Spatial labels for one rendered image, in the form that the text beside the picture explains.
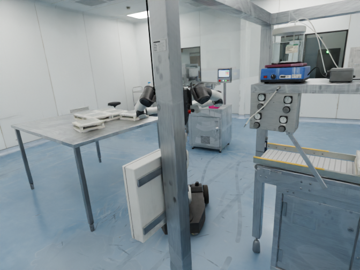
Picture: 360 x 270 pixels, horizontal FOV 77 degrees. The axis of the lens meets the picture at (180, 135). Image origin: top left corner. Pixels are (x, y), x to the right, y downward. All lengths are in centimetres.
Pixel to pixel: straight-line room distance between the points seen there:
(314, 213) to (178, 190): 90
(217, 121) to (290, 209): 252
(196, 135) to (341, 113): 367
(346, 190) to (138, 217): 97
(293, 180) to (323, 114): 511
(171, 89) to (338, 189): 97
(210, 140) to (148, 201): 321
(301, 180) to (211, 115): 263
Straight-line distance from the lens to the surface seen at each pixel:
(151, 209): 77
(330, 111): 638
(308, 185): 133
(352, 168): 146
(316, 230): 152
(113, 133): 222
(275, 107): 120
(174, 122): 66
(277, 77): 123
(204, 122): 385
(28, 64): 578
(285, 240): 161
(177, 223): 82
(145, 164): 69
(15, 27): 581
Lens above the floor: 143
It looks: 16 degrees down
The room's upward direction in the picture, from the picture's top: 3 degrees counter-clockwise
